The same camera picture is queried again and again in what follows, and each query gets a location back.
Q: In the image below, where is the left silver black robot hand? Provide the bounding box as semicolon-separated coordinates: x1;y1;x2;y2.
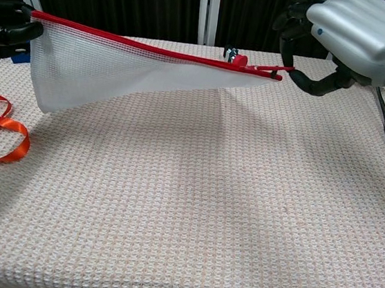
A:
0;0;48;76

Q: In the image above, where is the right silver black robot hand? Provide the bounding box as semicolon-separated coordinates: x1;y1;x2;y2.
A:
265;0;385;104

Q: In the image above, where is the clear zipper pouch red edge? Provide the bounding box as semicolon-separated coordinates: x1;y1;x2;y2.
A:
19;9;300;142

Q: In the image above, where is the red emergency stop button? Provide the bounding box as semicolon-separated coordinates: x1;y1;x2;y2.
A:
221;44;251;68

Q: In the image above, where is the beige waffle tablecloth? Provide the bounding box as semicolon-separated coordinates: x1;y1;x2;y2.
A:
0;20;385;288

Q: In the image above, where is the orange lanyard with badge holder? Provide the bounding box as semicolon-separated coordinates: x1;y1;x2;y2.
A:
0;95;37;167

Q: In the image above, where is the upright aluminium frame post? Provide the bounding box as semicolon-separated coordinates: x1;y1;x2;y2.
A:
194;0;221;47

